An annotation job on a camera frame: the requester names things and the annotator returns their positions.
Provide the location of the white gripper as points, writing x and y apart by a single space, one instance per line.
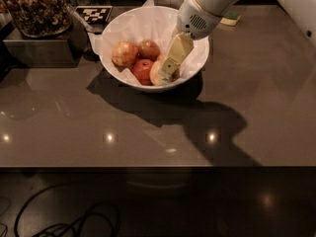
194 18

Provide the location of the yellow-red apple with sticker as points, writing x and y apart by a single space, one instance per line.
157 80

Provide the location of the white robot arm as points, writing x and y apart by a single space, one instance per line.
302 12

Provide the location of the red-yellow apple right back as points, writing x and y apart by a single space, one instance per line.
161 56

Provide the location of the red apple back centre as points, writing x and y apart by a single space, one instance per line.
148 49

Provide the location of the red apple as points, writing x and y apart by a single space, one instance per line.
148 49
141 71

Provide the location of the white ceramic bowl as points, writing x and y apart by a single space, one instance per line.
144 87

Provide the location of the white paper bowl liner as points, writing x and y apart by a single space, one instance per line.
144 23

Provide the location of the red apple front centre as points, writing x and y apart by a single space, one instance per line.
141 71

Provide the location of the yellow-red apple left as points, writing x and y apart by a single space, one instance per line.
124 53

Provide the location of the yellow green sponge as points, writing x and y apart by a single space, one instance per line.
230 19

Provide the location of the black white marker card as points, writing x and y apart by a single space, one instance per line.
94 14

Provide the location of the grey metal box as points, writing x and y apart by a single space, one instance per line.
62 51

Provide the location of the glass jar of nuts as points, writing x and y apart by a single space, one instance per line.
39 18

